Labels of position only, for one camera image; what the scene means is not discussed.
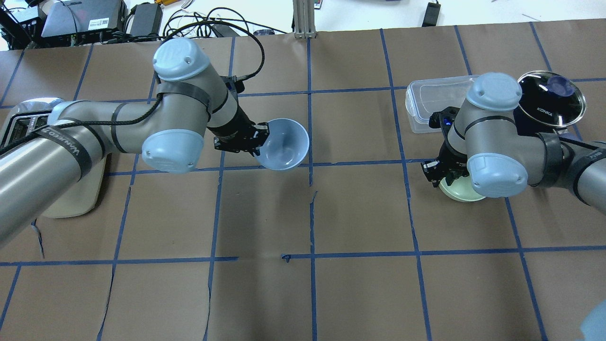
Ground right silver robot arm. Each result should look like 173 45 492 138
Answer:
421 71 606 212

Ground cream and chrome toaster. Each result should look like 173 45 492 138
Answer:
1 98 107 227

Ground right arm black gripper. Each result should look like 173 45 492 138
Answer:
421 142 470 188

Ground black computer box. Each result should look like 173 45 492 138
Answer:
41 0 127 45

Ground green bowl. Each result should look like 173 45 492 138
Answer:
438 177 486 203

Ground black power adapter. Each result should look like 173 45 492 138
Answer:
421 1 441 27

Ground clear plastic food container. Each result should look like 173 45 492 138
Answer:
405 75 478 134

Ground aluminium frame post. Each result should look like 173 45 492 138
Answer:
292 0 317 39

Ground blue pot with glass lid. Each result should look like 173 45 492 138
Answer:
513 71 587 136

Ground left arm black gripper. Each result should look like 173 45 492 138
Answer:
208 111 270 157

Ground blue bowl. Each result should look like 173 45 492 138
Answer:
255 118 310 172

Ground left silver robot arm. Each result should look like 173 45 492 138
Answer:
0 37 270 246

